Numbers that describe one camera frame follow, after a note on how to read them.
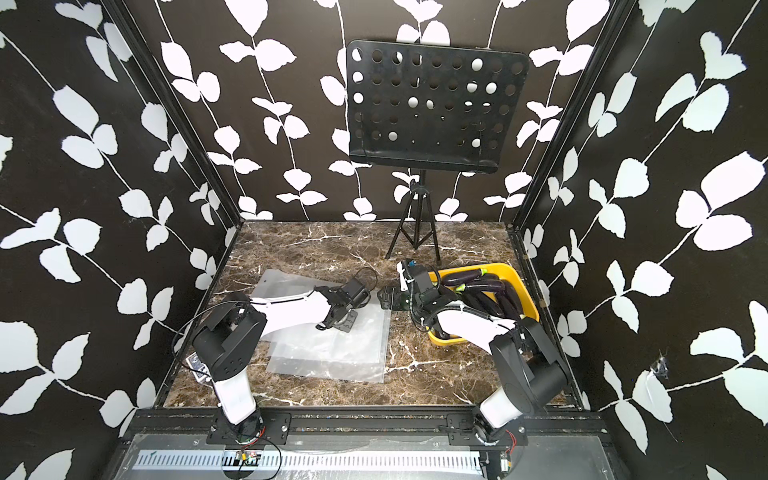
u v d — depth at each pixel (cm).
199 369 82
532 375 44
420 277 69
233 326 54
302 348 88
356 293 75
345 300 73
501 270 101
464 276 98
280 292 100
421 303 69
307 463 70
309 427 75
